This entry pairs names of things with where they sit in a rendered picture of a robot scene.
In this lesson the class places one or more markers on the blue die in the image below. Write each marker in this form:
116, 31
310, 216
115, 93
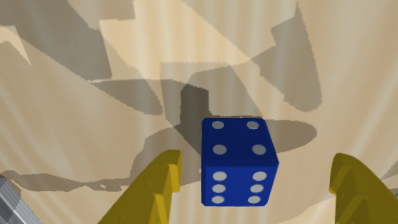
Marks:
238, 162

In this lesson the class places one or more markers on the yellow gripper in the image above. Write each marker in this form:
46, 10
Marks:
361, 197

